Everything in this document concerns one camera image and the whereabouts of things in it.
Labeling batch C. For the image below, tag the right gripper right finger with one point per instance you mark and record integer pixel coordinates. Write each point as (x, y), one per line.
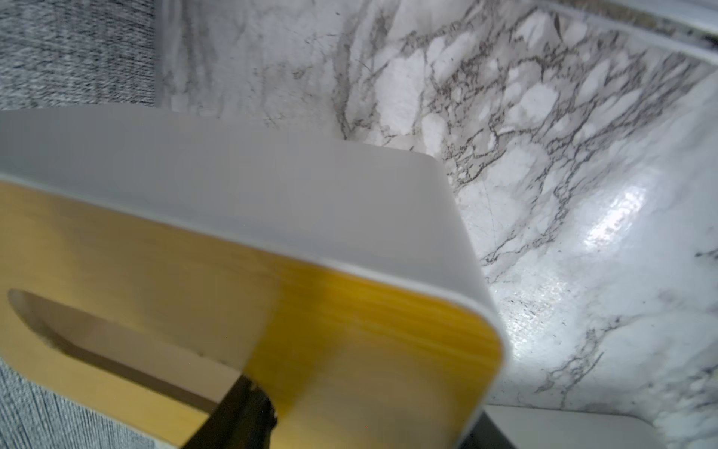
(486, 435)

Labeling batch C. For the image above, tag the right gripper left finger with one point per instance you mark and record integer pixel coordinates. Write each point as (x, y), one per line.
(244, 419)

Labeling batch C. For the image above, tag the yellow lid tissue box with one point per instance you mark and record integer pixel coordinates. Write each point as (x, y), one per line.
(150, 258)

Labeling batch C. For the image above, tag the bamboo lid tissue box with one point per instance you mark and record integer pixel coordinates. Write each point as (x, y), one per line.
(539, 428)

